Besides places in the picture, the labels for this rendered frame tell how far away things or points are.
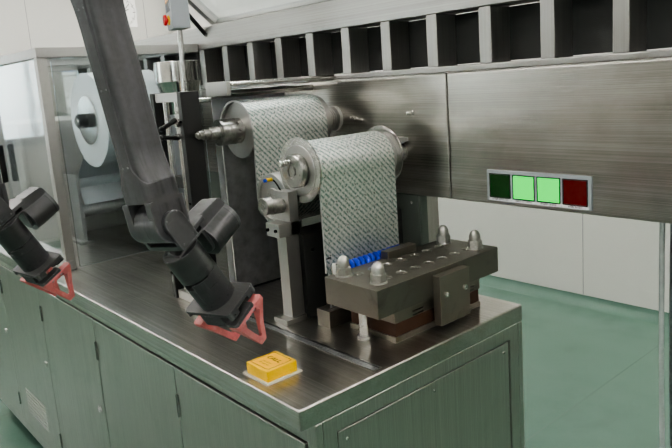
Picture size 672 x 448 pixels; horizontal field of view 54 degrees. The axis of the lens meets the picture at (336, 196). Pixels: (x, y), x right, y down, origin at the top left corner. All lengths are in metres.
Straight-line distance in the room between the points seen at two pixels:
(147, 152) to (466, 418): 0.94
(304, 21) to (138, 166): 1.12
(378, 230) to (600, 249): 2.70
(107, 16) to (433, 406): 0.97
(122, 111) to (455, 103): 0.87
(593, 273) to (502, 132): 2.77
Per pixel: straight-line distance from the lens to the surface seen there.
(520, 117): 1.47
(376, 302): 1.33
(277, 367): 1.28
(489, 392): 1.59
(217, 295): 1.00
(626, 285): 4.14
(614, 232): 4.08
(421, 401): 1.40
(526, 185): 1.48
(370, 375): 1.28
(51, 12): 7.10
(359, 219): 1.53
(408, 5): 1.67
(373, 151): 1.55
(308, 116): 1.72
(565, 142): 1.42
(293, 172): 1.46
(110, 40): 0.93
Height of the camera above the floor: 1.45
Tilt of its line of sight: 10 degrees down
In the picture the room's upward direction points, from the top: 4 degrees counter-clockwise
